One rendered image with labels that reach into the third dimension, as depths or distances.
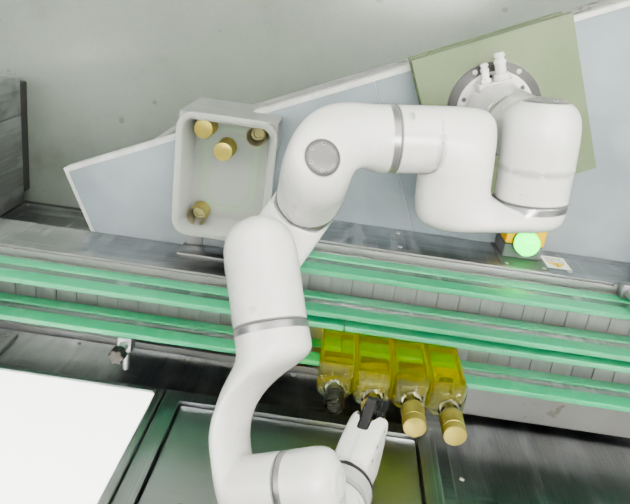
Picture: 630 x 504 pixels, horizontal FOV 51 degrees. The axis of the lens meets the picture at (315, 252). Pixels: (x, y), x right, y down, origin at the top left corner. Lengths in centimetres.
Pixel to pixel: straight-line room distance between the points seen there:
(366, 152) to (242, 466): 38
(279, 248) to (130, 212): 64
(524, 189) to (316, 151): 28
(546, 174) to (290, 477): 47
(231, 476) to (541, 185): 50
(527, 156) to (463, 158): 9
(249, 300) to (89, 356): 70
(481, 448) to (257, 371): 63
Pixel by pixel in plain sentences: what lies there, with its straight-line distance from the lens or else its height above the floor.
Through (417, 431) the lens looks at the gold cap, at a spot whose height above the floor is 116.
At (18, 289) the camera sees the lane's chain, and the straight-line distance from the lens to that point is 133.
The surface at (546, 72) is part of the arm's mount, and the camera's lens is 117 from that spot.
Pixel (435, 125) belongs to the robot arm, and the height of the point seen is 115.
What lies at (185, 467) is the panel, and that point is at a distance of 104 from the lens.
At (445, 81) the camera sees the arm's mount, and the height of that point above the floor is 82.
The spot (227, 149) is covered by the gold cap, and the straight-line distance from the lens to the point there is 118.
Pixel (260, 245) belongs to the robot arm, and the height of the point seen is 128.
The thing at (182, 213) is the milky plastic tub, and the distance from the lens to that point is 123.
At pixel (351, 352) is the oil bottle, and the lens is 105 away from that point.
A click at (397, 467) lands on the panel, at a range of 110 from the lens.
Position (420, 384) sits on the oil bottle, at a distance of 102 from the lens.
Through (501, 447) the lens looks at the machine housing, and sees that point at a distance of 127.
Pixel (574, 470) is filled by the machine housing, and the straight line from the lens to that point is 129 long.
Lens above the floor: 194
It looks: 68 degrees down
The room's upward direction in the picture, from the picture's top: 170 degrees counter-clockwise
